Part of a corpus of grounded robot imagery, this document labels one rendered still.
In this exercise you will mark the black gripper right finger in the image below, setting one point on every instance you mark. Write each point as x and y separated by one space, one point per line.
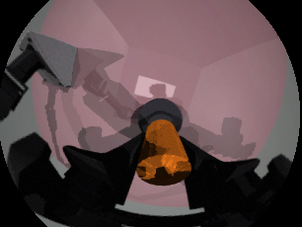
209 175

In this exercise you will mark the dark round pedestal with short shaft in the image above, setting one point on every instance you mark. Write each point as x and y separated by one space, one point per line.
160 109

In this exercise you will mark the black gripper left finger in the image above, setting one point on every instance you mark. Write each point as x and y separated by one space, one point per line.
115 168

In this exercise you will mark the orange knob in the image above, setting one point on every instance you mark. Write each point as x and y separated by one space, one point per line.
163 161

